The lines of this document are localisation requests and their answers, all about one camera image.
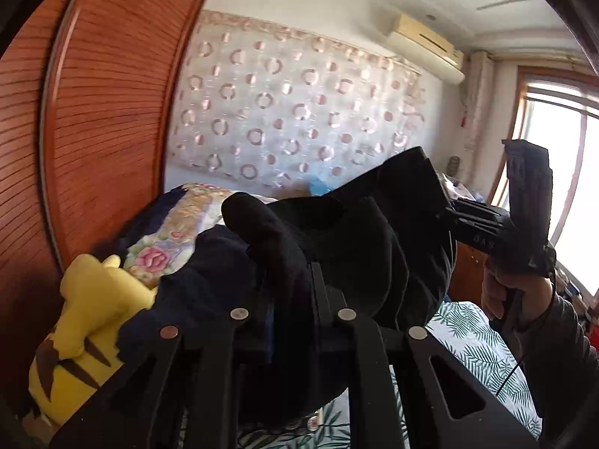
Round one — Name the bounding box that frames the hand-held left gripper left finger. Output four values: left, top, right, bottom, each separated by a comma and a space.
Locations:
49, 297, 277, 449

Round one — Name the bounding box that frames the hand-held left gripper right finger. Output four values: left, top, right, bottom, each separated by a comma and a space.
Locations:
309, 262, 539, 449

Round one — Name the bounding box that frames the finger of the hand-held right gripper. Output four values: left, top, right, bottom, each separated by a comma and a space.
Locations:
444, 199, 510, 220
446, 217, 473, 243

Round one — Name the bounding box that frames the black printed t-shirt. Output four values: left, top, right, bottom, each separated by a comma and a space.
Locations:
221, 146, 457, 431

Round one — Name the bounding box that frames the person's right forearm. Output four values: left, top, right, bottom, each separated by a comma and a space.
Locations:
512, 285, 599, 449

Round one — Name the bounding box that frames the person's right hand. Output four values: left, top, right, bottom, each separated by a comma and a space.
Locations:
481, 264, 556, 334

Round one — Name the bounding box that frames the long wooden cabinet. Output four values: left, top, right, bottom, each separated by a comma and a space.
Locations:
447, 238, 490, 303

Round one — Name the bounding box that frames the navy cloth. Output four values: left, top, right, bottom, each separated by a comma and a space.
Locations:
117, 236, 267, 362

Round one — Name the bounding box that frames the patterned window curtain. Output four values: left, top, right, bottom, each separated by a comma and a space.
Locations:
465, 51, 493, 151

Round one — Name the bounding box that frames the floral quilt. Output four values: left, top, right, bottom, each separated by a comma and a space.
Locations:
124, 183, 278, 289

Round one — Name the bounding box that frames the blue tissue box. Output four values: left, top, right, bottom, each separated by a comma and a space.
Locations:
309, 173, 338, 196

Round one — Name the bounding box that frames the yellow plush toy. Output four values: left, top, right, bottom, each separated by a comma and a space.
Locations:
28, 253, 158, 429

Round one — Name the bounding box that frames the circle-print sheer curtain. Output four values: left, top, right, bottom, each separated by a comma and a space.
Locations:
168, 9, 429, 189

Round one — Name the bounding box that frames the wooden slatted wardrobe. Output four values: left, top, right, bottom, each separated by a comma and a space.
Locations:
0, 0, 224, 431

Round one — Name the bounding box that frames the thin black cable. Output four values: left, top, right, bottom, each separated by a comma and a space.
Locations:
496, 281, 559, 394

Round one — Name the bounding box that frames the wall air conditioner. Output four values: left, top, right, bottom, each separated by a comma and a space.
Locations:
386, 14, 467, 86

